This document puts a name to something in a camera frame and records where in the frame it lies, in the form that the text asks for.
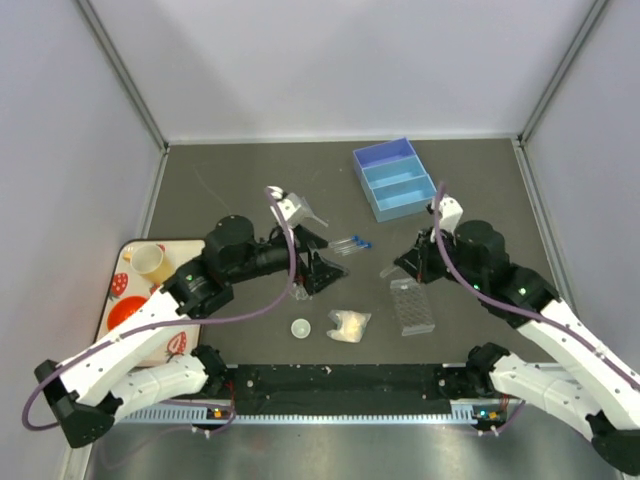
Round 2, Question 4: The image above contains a clear bag of cotton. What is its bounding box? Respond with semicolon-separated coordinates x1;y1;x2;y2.
327;310;371;344

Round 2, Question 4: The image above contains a cream ceramic mug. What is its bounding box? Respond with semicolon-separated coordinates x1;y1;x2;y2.
122;243;175;285

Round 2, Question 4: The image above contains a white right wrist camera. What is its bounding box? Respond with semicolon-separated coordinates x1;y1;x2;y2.
427;194;463;234

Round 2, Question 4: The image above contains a clear acrylic test tube rack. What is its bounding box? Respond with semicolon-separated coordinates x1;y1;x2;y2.
390;278;435;337

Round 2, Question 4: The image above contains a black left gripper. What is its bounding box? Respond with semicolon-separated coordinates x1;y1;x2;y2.
228;224;348;294

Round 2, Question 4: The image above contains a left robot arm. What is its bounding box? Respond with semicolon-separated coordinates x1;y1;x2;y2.
34;215;348;448

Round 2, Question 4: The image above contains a clear plastic funnel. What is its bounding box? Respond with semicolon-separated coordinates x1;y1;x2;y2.
301;197;329;228

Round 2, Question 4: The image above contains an orange plastic bowl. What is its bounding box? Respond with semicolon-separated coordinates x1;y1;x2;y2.
106;296;147;332

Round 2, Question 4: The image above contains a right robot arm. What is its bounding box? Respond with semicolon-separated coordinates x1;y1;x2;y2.
394;220;639;476

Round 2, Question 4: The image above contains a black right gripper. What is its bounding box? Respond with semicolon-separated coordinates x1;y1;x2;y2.
395;224;484;291

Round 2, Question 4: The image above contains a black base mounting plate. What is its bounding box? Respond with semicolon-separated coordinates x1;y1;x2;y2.
169;362;506;416

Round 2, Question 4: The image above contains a strawberry pattern tray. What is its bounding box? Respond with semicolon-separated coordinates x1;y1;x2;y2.
96;239;204;367

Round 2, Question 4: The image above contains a small white plastic cup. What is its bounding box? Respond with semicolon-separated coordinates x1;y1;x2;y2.
290;318;311;339

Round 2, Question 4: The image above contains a grey slotted cable duct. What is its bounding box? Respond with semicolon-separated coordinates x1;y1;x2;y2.
117;404;506;426

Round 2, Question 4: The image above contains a blue compartment organizer box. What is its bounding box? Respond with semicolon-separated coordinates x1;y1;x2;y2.
353;137;436;223

